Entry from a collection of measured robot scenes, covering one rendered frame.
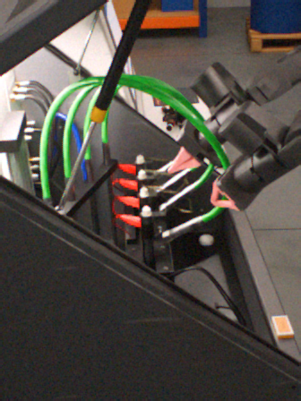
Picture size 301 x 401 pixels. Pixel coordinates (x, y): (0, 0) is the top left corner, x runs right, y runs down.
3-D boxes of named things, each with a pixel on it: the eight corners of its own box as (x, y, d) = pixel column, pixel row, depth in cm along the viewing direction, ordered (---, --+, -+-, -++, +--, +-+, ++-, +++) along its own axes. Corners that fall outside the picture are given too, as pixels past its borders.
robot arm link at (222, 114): (256, 118, 106) (261, 110, 111) (230, 89, 105) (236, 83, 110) (228, 141, 109) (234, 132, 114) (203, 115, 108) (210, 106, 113)
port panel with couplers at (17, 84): (39, 200, 140) (18, 74, 124) (26, 200, 140) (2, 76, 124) (45, 174, 151) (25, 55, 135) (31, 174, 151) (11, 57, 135)
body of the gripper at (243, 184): (212, 185, 98) (236, 168, 92) (244, 151, 104) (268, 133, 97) (239, 213, 99) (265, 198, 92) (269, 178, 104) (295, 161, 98)
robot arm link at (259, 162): (296, 174, 89) (309, 149, 92) (262, 145, 88) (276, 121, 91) (269, 190, 95) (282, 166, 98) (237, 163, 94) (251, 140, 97)
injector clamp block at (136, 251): (176, 323, 133) (174, 270, 125) (132, 327, 133) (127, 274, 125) (163, 238, 162) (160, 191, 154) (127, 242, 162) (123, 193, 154)
